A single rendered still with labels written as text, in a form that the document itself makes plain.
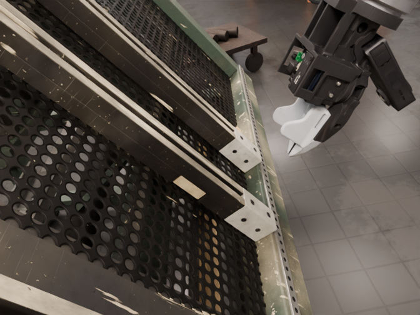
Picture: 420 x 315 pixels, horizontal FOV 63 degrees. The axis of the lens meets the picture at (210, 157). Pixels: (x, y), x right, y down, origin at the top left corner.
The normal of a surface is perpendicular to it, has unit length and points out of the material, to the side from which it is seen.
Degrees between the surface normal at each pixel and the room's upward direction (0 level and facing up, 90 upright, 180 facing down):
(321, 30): 90
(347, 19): 90
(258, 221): 90
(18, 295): 53
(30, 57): 90
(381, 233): 0
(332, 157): 0
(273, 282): 37
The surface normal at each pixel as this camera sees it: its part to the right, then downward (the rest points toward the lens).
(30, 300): 0.73, -0.55
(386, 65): 0.15, 0.62
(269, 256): -0.69, -0.55
